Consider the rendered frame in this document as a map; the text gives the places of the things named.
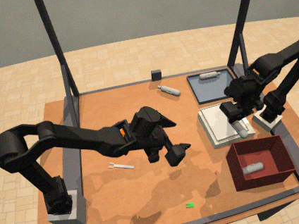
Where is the white digital scale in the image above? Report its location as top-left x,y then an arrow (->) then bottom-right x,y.
197,103 -> 256,149

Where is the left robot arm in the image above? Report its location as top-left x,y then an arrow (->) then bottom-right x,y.
224,40 -> 299,123

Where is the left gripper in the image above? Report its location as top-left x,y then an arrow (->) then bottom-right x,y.
219,95 -> 264,124

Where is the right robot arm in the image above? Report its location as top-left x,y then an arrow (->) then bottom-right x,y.
0,106 -> 163,216

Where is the grey gas cylinder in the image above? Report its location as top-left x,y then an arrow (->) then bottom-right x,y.
231,120 -> 248,139
242,162 -> 264,175
199,71 -> 221,80
157,85 -> 181,96

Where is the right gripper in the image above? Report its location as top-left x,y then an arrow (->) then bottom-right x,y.
145,110 -> 191,167

